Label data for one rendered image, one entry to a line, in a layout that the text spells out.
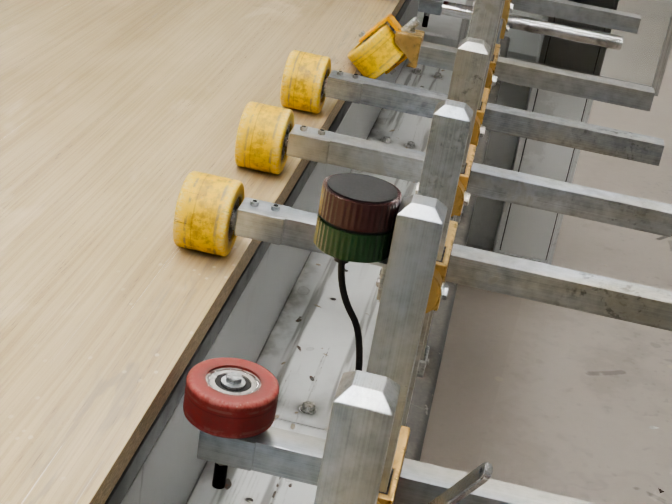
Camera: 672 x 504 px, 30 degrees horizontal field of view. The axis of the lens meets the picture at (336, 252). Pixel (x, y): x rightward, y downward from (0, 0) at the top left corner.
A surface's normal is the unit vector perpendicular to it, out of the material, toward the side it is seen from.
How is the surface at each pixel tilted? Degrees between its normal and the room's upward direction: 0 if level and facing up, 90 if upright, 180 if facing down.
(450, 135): 90
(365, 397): 45
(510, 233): 90
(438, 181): 90
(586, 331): 0
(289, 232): 90
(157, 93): 0
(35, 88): 0
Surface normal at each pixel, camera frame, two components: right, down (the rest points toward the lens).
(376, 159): -0.18, 0.40
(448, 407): 0.15, -0.89
